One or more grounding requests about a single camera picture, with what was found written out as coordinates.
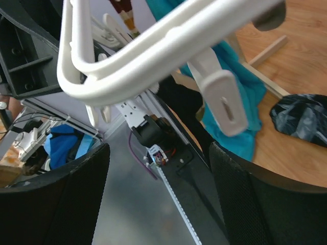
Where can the beige maroon-cuffed sock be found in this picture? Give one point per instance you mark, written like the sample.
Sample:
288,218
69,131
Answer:
271,19

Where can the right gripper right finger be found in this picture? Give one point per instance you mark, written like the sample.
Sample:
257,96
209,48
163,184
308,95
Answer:
262,207

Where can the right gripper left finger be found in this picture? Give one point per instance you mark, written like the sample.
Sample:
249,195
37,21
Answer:
60,206

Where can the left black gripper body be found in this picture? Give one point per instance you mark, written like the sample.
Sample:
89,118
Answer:
30,32

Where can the blue cloth in background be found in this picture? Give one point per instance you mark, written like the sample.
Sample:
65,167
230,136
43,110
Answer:
64,144

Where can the teal towel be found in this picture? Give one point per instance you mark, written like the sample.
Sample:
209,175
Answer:
190,25

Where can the white plastic clip hanger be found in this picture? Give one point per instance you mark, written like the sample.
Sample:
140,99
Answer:
117,78

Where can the dark patterned shorts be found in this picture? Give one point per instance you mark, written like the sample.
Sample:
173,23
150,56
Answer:
301,116

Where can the white hanger clip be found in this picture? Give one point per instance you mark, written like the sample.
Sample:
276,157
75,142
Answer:
220,92

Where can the striped multicolour sock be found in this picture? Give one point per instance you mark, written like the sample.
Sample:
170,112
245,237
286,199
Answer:
124,9

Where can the wooden clothes rack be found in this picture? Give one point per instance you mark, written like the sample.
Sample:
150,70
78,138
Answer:
259,59

